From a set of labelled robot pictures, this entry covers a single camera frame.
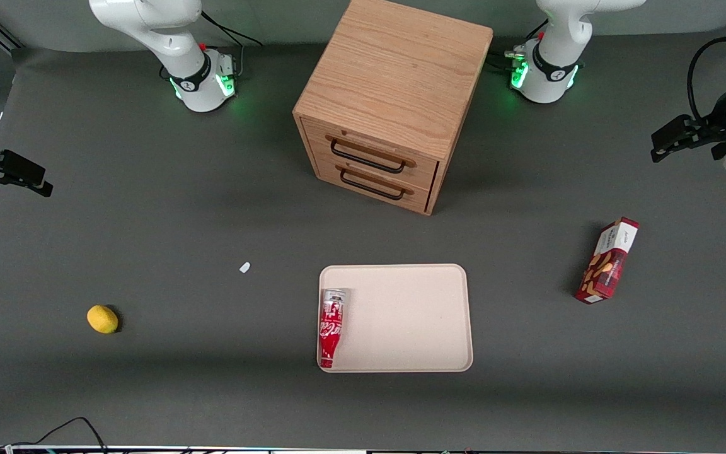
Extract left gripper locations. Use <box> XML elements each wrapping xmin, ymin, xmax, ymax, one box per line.
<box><xmin>651</xmin><ymin>79</ymin><xmax>726</xmax><ymax>163</ymax></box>

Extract red cookie box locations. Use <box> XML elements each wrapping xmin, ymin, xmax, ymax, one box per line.
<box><xmin>575</xmin><ymin>217</ymin><xmax>640</xmax><ymax>305</ymax></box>

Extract beige plastic tray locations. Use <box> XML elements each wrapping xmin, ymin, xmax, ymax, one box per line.
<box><xmin>318</xmin><ymin>264</ymin><xmax>474</xmax><ymax>373</ymax></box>

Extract yellow lemon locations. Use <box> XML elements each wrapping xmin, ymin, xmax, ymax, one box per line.
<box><xmin>87</xmin><ymin>305</ymin><xmax>119</xmax><ymax>334</ymax></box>

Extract wooden drawer cabinet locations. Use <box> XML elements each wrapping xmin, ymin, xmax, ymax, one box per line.
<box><xmin>292</xmin><ymin>0</ymin><xmax>494</xmax><ymax>216</ymax></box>

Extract red cola bottle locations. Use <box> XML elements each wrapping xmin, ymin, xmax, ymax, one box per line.
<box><xmin>319</xmin><ymin>288</ymin><xmax>347</xmax><ymax>369</ymax></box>

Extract black left arm base cable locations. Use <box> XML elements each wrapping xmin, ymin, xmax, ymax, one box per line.
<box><xmin>488</xmin><ymin>19</ymin><xmax>548</xmax><ymax>73</ymax></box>

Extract black arm base cable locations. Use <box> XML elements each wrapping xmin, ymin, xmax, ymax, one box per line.
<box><xmin>201</xmin><ymin>11</ymin><xmax>263</xmax><ymax>78</ymax></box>
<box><xmin>488</xmin><ymin>19</ymin><xmax>548</xmax><ymax>73</ymax></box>

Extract wooden drawer with black handle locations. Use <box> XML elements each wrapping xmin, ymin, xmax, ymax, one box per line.
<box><xmin>303</xmin><ymin>119</ymin><xmax>441</xmax><ymax>191</ymax></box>
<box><xmin>314</xmin><ymin>156</ymin><xmax>434</xmax><ymax>213</ymax></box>

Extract black right arm base cable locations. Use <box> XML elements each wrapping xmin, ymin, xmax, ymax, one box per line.
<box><xmin>201</xmin><ymin>11</ymin><xmax>263</xmax><ymax>78</ymax></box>

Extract black cable at table edge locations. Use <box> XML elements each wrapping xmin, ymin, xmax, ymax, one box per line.
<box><xmin>7</xmin><ymin>416</ymin><xmax>109</xmax><ymax>452</ymax></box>

